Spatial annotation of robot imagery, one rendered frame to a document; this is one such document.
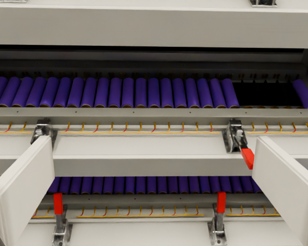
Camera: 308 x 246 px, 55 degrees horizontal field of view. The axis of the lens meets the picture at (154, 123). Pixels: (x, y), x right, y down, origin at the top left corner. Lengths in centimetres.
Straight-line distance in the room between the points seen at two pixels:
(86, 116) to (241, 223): 34
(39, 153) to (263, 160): 13
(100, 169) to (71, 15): 21
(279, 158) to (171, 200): 40
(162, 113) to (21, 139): 20
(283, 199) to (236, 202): 41
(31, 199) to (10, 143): 30
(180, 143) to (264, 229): 25
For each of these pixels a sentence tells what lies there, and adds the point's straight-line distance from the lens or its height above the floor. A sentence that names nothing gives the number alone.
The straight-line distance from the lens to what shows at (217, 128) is 45.
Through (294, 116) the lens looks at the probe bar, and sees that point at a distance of 48.
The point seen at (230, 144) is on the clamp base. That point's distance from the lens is 42.
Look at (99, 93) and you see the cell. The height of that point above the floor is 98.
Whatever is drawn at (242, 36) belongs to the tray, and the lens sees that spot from 36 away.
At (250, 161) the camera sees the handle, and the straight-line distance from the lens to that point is 37.
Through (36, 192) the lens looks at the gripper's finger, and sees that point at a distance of 17.
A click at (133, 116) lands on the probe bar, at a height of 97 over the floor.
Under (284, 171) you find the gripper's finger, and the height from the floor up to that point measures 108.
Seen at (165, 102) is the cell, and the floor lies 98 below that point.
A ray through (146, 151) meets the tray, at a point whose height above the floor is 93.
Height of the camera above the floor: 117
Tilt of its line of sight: 29 degrees down
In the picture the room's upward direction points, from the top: 1 degrees clockwise
